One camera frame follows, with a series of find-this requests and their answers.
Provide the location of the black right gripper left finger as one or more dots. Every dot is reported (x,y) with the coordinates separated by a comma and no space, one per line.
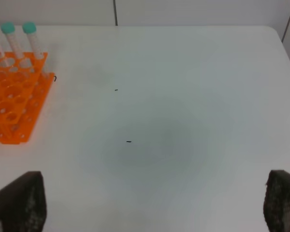
(23,205)

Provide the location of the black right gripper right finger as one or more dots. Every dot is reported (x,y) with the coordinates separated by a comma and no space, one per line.
(276,206)

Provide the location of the orange test tube rack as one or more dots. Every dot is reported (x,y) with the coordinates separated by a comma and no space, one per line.
(22,95)

